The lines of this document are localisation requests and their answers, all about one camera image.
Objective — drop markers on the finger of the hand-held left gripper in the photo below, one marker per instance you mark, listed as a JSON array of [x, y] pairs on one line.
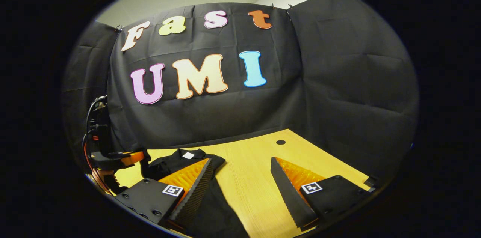
[[131, 158]]

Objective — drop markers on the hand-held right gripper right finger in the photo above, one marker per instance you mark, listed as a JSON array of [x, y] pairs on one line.
[[291, 196]]

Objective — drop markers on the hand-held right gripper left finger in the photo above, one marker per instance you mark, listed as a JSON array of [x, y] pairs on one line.
[[193, 196]]

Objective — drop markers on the black buttoned garment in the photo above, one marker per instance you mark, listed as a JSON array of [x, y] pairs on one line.
[[221, 208]]

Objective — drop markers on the black backdrop cloth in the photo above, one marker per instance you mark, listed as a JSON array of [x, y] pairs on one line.
[[338, 80]]

